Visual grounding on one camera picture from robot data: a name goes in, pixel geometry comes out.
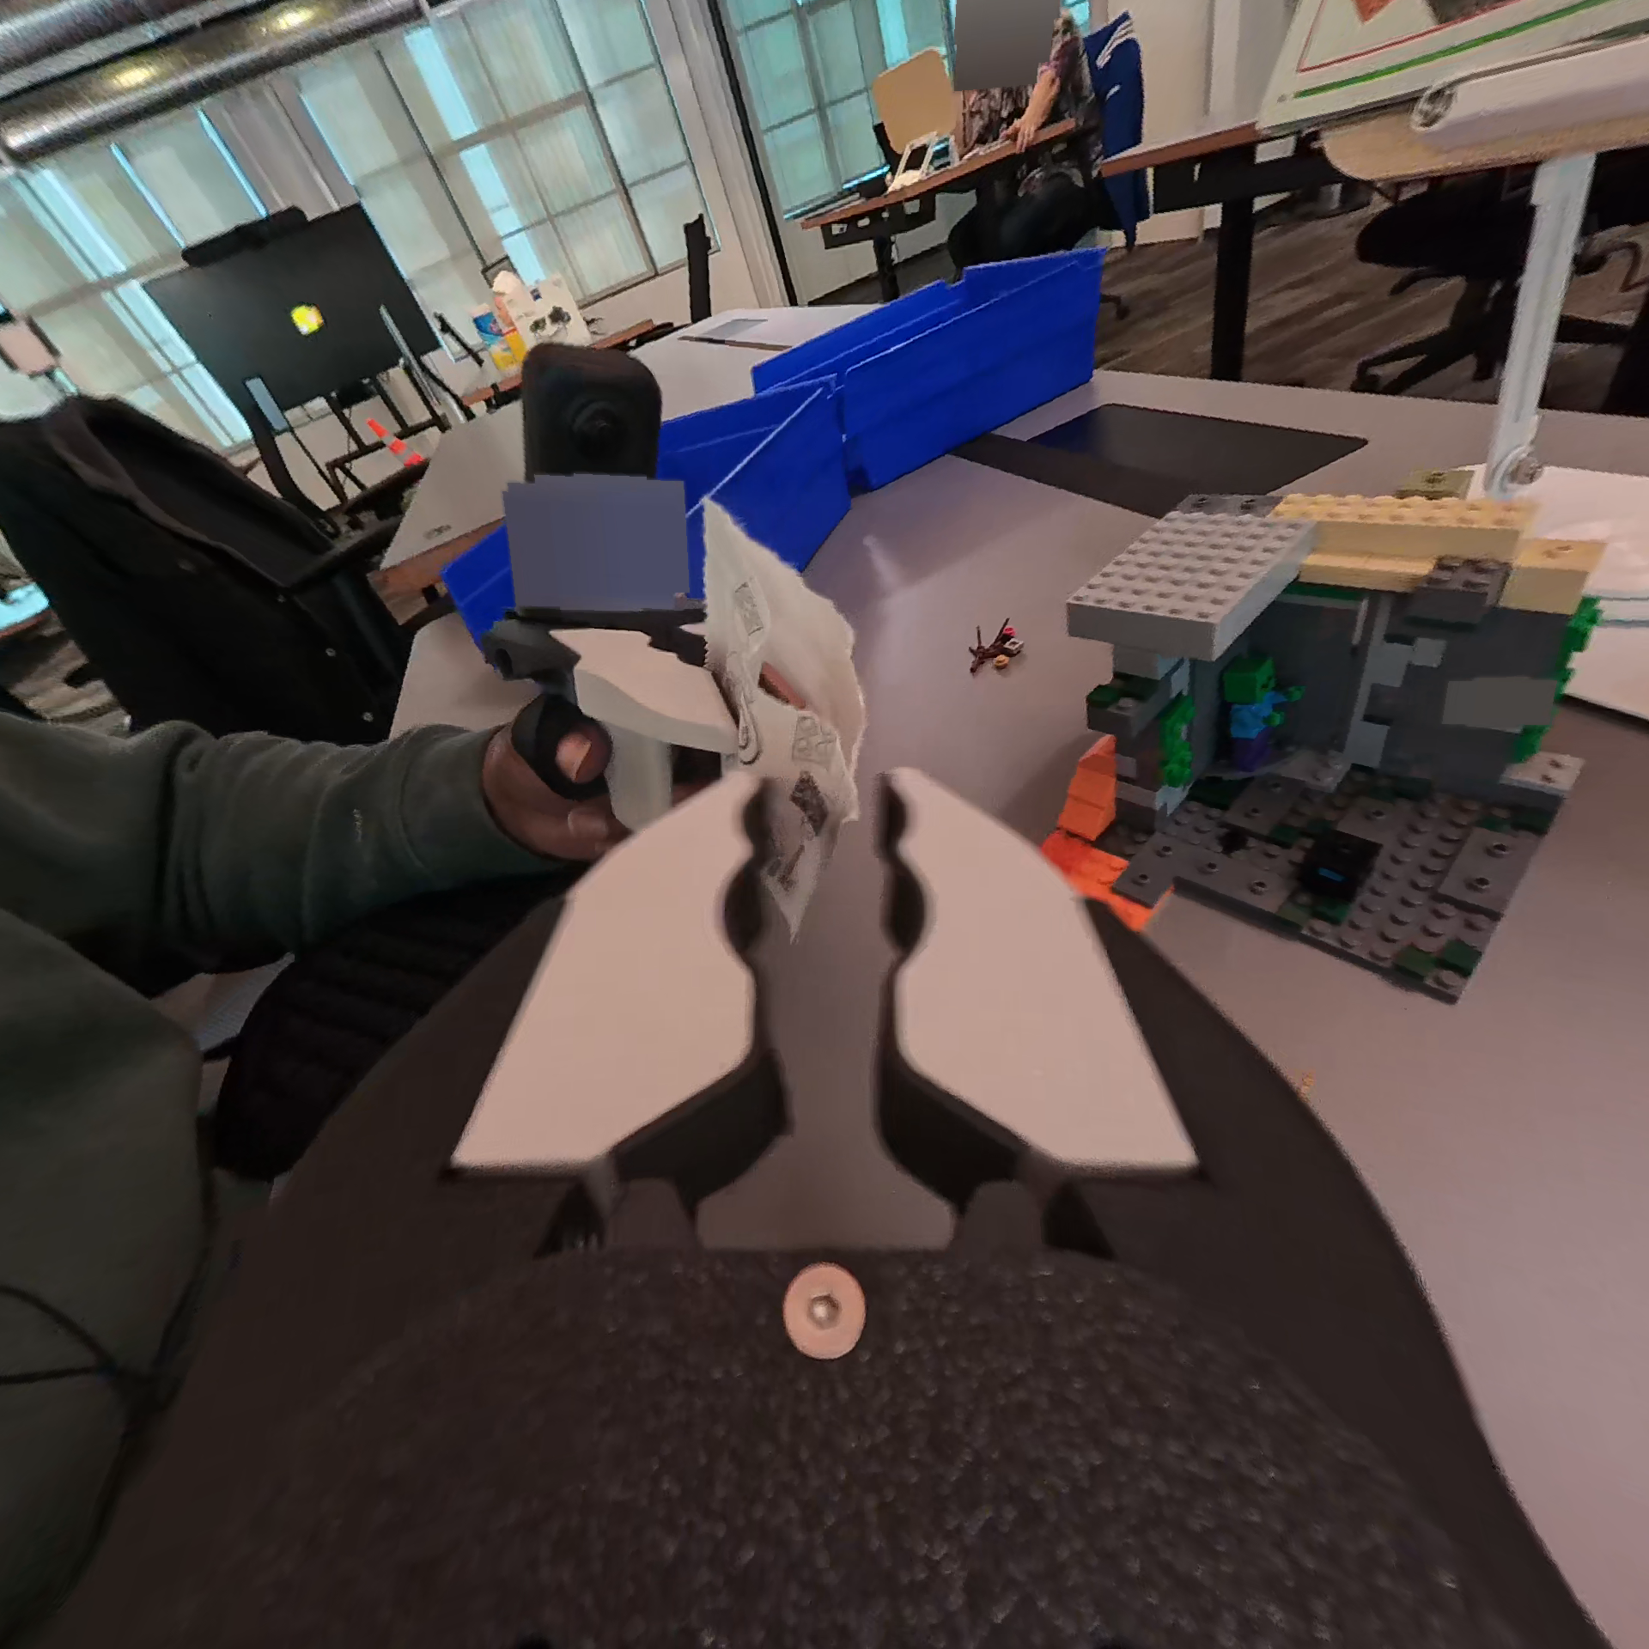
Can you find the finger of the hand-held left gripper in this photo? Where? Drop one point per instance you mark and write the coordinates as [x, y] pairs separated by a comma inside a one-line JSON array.
[[656, 690]]

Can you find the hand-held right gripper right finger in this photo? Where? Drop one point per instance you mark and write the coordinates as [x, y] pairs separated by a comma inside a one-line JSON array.
[[1032, 1019]]

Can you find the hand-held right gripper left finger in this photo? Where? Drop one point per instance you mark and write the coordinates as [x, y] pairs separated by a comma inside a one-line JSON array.
[[619, 1019]]

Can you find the small white printed bag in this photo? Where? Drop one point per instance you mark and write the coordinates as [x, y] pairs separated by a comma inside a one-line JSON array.
[[786, 644]]

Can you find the grey desk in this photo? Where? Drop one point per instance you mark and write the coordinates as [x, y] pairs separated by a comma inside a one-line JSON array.
[[1416, 1096]]

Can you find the person's left hand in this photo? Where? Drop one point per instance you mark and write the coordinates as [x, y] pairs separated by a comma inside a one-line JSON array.
[[542, 819]]

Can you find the black display screen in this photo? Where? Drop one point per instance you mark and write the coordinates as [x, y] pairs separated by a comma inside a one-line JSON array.
[[296, 309]]

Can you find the brown twig toy piece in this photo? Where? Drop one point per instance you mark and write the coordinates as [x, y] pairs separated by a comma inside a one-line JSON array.
[[991, 651]]

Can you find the plain zombie toy figure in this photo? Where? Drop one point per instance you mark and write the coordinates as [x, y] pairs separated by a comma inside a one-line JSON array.
[[1253, 716]]

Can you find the wooden table black legs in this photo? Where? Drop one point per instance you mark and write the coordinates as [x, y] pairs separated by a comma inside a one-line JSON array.
[[927, 192]]

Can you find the grey toy brick building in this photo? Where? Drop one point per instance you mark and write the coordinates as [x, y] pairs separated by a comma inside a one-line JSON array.
[[1391, 672]]

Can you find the person's green sweatshirt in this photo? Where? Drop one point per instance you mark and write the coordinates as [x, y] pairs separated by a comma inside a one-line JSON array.
[[90, 1161]]

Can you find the white book stand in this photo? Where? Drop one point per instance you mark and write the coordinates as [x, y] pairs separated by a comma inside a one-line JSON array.
[[1539, 322]]

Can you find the instruction booklet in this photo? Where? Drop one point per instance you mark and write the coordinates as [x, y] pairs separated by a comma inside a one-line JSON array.
[[1416, 39]]

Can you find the silver air duct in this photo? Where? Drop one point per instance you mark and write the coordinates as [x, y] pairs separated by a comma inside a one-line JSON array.
[[192, 65]]

